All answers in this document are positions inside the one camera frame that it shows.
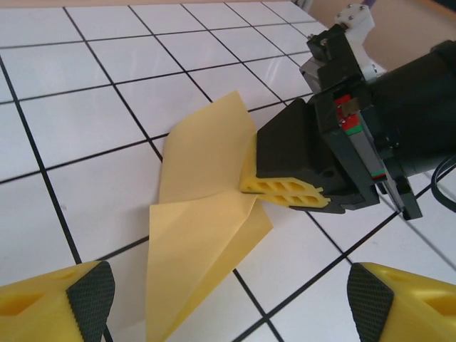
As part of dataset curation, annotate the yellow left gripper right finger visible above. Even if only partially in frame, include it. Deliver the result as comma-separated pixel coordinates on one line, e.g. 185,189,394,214
347,262,456,342

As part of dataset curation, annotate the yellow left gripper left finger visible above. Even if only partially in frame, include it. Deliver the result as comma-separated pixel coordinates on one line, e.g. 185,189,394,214
0,261,117,342

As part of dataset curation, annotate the yellow cloth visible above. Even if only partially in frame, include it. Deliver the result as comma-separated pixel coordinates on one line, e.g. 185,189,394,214
145,90,274,342

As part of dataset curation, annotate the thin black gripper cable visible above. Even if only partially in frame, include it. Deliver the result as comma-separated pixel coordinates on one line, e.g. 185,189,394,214
430,155,456,212

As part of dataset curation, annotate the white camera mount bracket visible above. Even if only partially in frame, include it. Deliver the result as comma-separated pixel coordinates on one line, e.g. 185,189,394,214
333,2,378,76

